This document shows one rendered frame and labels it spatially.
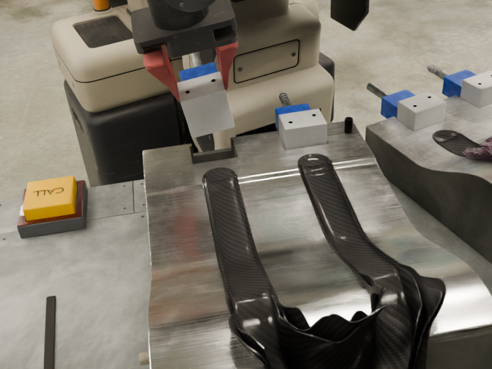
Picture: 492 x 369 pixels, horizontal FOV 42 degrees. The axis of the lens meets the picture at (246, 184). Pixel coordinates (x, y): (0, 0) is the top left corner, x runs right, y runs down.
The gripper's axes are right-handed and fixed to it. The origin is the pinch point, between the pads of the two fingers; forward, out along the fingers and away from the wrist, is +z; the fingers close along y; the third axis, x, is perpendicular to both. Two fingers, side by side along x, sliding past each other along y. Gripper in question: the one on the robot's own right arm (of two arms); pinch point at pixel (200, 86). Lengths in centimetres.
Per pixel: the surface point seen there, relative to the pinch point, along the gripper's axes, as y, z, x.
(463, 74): 36.3, 16.9, 10.9
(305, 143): 10.1, 8.8, -3.6
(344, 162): 13.4, 9.1, -8.0
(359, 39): 76, 138, 199
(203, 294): -3.8, 1.3, -26.5
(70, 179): -19.4, 11.9, 4.2
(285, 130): 8.1, 6.4, -3.3
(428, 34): 109, 141, 194
